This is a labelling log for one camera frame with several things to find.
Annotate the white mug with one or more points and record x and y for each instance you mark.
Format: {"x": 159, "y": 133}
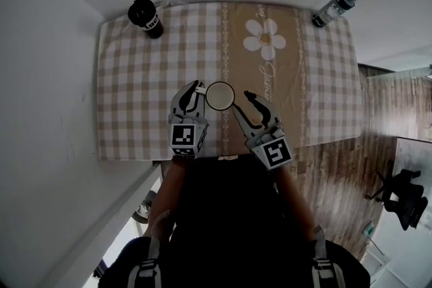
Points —
{"x": 220, "y": 96}

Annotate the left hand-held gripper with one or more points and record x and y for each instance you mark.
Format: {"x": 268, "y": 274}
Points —
{"x": 184, "y": 136}

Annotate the person's left forearm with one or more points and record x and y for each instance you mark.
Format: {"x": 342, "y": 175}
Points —
{"x": 167, "y": 192}

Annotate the clear bottle with dark lid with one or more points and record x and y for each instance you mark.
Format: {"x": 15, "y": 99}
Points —
{"x": 332, "y": 9}

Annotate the black office chair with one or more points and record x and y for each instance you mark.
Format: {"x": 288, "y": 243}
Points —
{"x": 406, "y": 199}

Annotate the checked beige flower tablecloth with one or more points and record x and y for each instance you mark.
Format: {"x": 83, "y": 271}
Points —
{"x": 145, "y": 77}

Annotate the black bottle with white band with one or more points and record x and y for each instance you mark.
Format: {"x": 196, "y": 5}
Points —
{"x": 145, "y": 17}

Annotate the person's right forearm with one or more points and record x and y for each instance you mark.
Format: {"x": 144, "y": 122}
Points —
{"x": 297, "y": 202}

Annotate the dark window frame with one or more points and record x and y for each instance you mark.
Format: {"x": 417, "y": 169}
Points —
{"x": 99, "y": 269}

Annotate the black bin with grey bag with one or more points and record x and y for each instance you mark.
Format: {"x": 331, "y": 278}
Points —
{"x": 142, "y": 209}

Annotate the person's black clothing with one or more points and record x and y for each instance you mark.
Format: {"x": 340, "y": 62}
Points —
{"x": 229, "y": 229}

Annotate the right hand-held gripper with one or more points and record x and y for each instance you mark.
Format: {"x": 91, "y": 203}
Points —
{"x": 273, "y": 150}

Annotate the grey mottled panel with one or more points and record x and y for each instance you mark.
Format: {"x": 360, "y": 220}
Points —
{"x": 411, "y": 155}

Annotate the small green object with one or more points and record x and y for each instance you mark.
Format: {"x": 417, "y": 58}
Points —
{"x": 369, "y": 229}

